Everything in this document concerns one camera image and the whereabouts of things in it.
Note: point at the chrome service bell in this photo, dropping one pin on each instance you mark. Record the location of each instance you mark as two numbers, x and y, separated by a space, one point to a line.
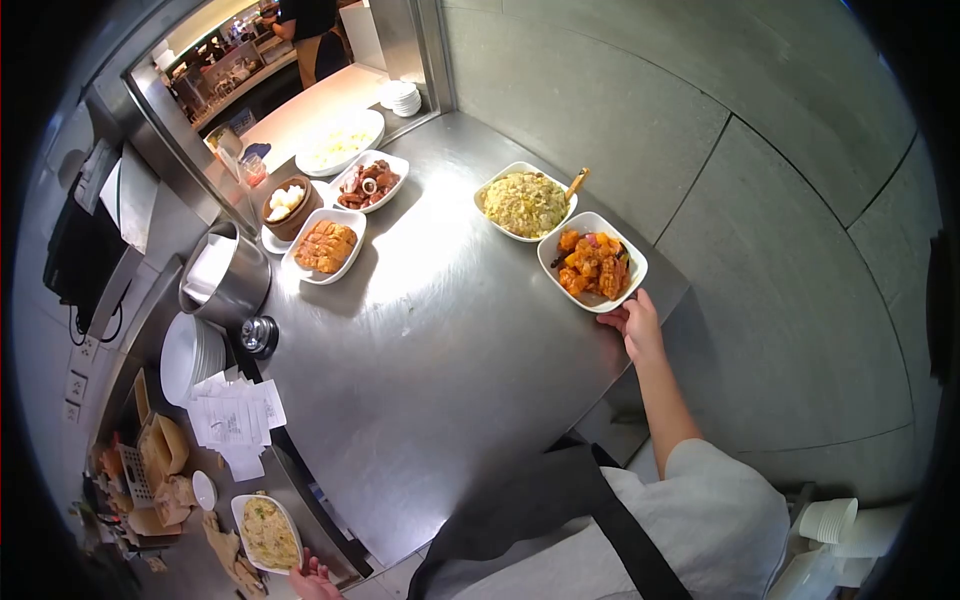
259 334

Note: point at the white wall sockets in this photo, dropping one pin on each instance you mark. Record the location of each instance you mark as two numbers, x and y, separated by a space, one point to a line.
77 375

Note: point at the stack of white cups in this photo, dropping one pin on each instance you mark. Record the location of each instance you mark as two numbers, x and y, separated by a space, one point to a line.
828 520

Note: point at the steel serving hatch frame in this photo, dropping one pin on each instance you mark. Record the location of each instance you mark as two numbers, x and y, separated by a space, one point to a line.
202 142

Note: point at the large stack of white plates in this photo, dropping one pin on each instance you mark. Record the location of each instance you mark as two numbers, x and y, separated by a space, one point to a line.
191 358

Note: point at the white bowl of fried rice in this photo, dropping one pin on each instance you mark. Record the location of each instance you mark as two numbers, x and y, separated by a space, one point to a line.
525 202

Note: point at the person's right fingers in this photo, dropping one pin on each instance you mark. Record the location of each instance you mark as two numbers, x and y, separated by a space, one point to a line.
646 299

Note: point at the black receipt printer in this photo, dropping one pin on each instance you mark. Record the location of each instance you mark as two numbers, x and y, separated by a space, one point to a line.
84 255

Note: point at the small stack of white plates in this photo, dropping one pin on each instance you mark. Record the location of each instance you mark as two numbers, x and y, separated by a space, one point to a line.
400 97

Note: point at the white dish of golden cake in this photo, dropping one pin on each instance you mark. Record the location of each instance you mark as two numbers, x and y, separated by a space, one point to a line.
325 245

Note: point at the small empty white saucer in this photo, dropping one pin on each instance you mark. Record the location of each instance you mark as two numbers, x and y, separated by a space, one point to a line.
204 490

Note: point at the bamboo steamer with white buns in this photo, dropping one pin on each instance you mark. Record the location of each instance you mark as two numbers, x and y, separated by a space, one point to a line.
289 207

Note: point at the white plastic basket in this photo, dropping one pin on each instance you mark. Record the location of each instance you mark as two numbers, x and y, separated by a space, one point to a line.
136 474

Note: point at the person's right thumb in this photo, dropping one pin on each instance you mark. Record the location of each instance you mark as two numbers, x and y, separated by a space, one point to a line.
615 318

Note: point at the white dish of braised meat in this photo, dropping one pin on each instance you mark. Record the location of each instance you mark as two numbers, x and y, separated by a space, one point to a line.
369 182

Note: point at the clear plastic cup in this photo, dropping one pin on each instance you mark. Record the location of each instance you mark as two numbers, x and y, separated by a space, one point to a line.
253 169

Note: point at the pile of paper order slips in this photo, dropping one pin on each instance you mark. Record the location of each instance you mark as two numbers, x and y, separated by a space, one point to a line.
234 420

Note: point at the white plate of fried rice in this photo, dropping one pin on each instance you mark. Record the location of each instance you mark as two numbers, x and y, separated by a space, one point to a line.
267 533

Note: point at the brown paper bags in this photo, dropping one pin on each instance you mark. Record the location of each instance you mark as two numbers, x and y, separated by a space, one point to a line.
166 457

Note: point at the steel bucket with white cloth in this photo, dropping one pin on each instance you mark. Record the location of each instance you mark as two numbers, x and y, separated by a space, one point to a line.
225 274

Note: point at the wooden spoon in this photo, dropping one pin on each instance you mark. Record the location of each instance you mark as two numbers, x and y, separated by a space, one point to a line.
576 184

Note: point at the person's left fingers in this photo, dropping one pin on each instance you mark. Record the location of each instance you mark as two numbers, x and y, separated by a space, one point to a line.
313 562

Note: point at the person's body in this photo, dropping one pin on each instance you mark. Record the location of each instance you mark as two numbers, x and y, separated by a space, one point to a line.
600 525

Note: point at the person's left hand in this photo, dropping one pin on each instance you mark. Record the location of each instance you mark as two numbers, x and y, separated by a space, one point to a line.
316 583

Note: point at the back counter with dishware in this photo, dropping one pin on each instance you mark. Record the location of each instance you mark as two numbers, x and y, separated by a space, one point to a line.
232 79

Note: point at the white bowl of orange chicken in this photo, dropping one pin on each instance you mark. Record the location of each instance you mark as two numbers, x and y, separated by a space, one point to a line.
592 262

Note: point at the person's right hand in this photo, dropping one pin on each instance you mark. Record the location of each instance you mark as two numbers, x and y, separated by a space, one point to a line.
642 334

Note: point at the large white plate pale food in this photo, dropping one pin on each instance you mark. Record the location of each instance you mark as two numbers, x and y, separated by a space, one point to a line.
339 142

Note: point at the white saucer under steamer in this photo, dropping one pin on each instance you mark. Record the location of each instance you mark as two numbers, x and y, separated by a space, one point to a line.
274 243

